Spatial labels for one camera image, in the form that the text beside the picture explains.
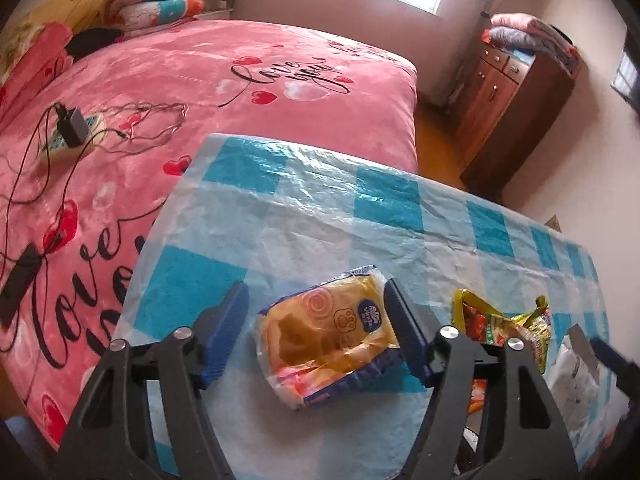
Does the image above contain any black cloth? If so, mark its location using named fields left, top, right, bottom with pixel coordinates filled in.
left=64, top=26, right=125, bottom=59

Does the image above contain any television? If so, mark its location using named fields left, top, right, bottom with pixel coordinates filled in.
left=610, top=34, right=640, bottom=107

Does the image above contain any red yellow snack packet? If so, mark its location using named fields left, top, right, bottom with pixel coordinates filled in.
left=451, top=289, right=555, bottom=415

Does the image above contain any grey braided cable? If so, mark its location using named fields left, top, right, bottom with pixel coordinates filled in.
left=96, top=101, right=190, bottom=155

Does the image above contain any blue checked plastic tablecloth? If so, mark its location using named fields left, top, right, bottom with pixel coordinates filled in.
left=111, top=132, right=613, bottom=476

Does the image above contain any brown wooden cabinet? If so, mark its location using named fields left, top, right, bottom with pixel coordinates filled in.
left=454, top=42, right=577, bottom=195

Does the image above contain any stack of folded blankets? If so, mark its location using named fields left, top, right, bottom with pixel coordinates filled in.
left=481, top=11, right=582, bottom=80

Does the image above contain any black cable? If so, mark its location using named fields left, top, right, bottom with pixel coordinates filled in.
left=0, top=102, right=131, bottom=273

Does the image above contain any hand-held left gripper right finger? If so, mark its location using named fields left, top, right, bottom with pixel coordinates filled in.
left=382, top=277, right=578, bottom=480

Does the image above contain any yellow bread wrapper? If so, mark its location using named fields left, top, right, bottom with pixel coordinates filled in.
left=256, top=266, right=402, bottom=412

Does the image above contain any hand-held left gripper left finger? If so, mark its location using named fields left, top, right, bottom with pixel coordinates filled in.
left=57, top=282, right=250, bottom=480

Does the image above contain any black charger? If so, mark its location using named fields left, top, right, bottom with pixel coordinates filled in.
left=56, top=104, right=87, bottom=147

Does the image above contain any curtain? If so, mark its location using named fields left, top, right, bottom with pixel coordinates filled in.
left=442, top=0, right=493, bottom=106

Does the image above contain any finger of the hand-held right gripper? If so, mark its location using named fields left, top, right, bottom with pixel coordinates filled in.
left=590, top=337, right=640, bottom=401

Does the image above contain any white printed packet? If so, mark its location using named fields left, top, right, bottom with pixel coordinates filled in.
left=544, top=324, right=617, bottom=457

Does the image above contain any folded pink quilt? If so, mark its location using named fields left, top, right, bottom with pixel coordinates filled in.
left=0, top=21, right=75, bottom=128

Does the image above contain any power strip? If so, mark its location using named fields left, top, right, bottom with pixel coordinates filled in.
left=41, top=113, right=105, bottom=162

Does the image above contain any floral pillow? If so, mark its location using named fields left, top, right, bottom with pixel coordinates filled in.
left=0, top=19, right=43, bottom=63

